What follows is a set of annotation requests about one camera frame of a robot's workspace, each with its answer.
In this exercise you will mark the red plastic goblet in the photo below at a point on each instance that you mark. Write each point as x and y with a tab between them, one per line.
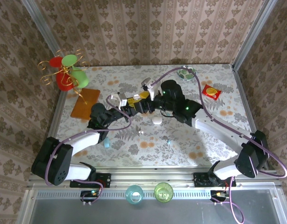
63	81

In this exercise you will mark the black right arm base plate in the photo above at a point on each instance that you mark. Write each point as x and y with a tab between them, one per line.
199	180

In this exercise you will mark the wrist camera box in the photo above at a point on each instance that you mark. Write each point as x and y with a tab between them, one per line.
121	100
148	85

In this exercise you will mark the red snack packet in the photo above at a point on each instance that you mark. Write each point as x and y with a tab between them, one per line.
211	92

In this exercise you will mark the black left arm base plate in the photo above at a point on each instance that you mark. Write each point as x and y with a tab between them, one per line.
104	180

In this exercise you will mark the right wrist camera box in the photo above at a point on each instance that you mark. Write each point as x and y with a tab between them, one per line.
148	85

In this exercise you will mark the aluminium cross rail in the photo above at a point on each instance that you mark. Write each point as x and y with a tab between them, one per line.
145	177

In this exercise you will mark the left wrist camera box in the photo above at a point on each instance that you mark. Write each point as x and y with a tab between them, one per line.
121	100

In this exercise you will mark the floral patterned tablecloth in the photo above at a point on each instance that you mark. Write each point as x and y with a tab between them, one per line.
157	151

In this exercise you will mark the leaf pattern bowl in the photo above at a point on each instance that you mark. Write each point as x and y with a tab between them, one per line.
185	75

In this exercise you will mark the aluminium frame post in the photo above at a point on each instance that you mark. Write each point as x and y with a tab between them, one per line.
253	32
41	25

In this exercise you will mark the green plastic goblet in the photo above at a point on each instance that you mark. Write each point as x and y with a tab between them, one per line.
80	78

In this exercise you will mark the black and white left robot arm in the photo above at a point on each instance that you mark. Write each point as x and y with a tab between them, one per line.
52	163

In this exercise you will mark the light blue charging case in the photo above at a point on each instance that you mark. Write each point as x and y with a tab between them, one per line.
107	143

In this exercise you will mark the green drinking glass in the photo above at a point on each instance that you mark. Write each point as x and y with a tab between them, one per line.
163	193

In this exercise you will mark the small black control board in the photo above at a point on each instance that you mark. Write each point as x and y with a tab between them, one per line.
218	194
90	193

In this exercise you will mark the aluminium side rail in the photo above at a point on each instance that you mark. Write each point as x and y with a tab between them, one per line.
243	93
56	109

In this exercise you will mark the teal drinking glass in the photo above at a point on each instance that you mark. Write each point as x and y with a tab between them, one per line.
134	196

